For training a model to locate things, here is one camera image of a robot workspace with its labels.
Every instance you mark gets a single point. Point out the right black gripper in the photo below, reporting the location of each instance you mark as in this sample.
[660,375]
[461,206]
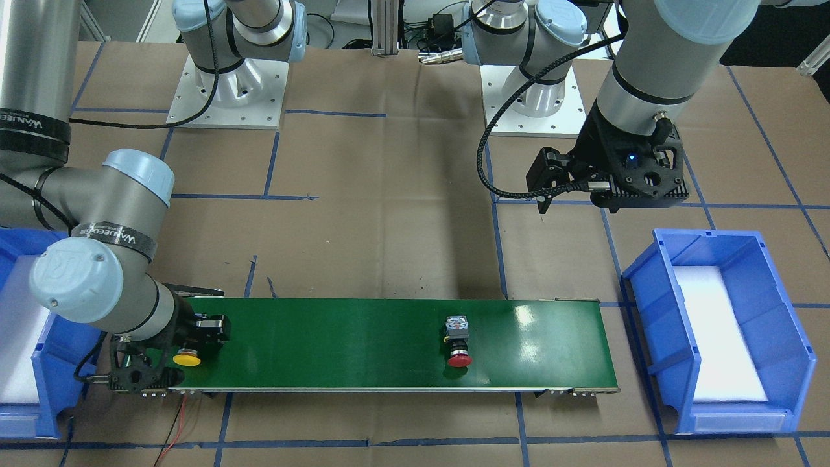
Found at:
[183,317]

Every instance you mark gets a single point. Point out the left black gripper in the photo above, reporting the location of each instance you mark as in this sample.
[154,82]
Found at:
[591,150]

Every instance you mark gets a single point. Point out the yellow mushroom push button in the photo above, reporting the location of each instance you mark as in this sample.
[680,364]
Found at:
[187,357]

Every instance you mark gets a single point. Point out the red mushroom push button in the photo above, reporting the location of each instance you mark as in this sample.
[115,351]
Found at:
[456,337]

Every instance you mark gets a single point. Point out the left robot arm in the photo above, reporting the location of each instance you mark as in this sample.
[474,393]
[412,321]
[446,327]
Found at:
[668,49]

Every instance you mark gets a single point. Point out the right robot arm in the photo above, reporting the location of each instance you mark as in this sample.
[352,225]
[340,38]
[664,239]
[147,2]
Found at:
[98,274]

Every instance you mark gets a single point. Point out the blue bin with buttons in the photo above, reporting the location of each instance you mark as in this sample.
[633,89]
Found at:
[778,344]

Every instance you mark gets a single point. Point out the green conveyor belt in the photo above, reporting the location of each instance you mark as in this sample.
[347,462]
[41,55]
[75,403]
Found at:
[356,344]

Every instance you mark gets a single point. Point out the blue destination bin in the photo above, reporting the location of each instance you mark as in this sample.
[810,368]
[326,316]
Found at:
[61,347]

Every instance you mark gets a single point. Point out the white foam pad destination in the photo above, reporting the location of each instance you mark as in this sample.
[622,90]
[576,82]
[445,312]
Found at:
[22,322]

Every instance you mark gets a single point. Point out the white foam pad source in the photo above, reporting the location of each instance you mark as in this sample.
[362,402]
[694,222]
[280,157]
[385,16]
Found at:
[727,372]

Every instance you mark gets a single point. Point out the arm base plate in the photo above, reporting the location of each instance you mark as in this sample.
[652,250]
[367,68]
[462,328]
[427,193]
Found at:
[249,97]
[541,111]

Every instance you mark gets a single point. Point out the aluminium frame post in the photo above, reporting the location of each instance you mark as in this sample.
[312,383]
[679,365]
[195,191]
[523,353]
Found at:
[386,25]

